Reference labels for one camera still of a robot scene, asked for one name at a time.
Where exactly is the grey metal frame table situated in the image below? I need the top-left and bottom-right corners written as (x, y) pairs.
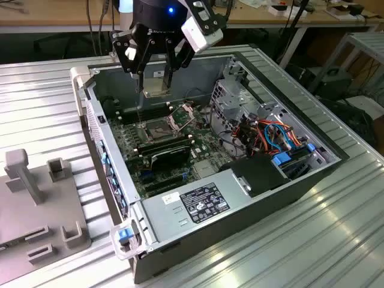
top-left (308, 31), bottom-right (384, 101)

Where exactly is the long wooden desk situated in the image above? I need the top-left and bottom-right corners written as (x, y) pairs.
top-left (0, 0), bottom-right (384, 70)

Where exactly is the thin metal locking lever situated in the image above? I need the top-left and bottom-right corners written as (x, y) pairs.
top-left (137, 89), bottom-right (145, 127)

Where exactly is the black graphics card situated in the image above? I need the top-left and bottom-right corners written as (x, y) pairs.
top-left (149, 145), bottom-right (193, 172)

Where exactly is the green motherboard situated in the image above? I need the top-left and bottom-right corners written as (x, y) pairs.
top-left (106, 98), bottom-right (242, 201)

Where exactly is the hard disk in blue carrier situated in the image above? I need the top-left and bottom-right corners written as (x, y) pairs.
top-left (271, 149), bottom-right (311, 181)

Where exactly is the grey parts rack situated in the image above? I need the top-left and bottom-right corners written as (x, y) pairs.
top-left (0, 148), bottom-right (92, 266)

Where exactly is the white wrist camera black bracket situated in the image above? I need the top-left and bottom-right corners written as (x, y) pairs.
top-left (181, 0), bottom-right (226, 55)

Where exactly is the brown cardboard box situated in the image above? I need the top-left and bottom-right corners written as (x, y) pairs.
top-left (325, 4), bottom-right (351, 19)

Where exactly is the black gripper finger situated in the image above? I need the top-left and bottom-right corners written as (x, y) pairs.
top-left (109, 23), bottom-right (151, 91)
top-left (163, 31), bottom-right (196, 88)

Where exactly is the green RAM stick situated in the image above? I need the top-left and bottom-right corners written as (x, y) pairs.
top-left (0, 236), bottom-right (28, 250)

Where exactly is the black plastic cover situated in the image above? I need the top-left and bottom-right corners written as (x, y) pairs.
top-left (218, 155), bottom-right (291, 198)

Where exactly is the open grey PC case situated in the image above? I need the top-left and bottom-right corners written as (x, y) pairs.
top-left (78, 50), bottom-right (351, 285)

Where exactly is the blue data wire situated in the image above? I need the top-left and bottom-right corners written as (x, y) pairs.
top-left (263, 122), bottom-right (293, 151)

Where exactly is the black RAM slot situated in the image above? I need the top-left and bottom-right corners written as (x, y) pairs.
top-left (137, 136), bottom-right (192, 152)
top-left (116, 101), bottom-right (169, 116)
top-left (118, 105), bottom-right (170, 119)
top-left (139, 139), bottom-right (193, 155)
top-left (136, 133), bottom-right (191, 149)
top-left (120, 108), bottom-right (172, 123)
top-left (122, 111), bottom-right (173, 126)

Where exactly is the silver CPU plate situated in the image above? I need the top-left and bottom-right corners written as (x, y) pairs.
top-left (143, 69), bottom-right (169, 98)

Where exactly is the orange wire bundle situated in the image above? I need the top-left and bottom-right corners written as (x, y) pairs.
top-left (256, 119), bottom-right (302, 146)

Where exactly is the silver chipset heatsink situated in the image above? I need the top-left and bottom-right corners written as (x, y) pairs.
top-left (193, 161), bottom-right (219, 178)

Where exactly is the black expansion slot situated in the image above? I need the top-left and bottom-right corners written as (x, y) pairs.
top-left (143, 179), bottom-right (187, 196)
top-left (138, 173), bottom-right (184, 187)

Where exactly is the grey hanging cable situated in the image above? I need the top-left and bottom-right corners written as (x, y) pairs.
top-left (86, 0), bottom-right (106, 58)

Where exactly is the CPU socket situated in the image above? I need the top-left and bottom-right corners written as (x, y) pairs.
top-left (143, 117), bottom-right (178, 142)

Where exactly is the red wire bundle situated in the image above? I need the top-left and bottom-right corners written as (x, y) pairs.
top-left (235, 122), bottom-right (259, 154)

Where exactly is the silver perforated drive cage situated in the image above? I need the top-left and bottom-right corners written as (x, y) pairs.
top-left (209, 79), bottom-right (262, 139)

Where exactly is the silver power supply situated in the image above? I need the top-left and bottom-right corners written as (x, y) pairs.
top-left (140, 167), bottom-right (252, 244)

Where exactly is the white cardboard box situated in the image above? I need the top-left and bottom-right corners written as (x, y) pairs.
top-left (268, 3), bottom-right (309, 18)

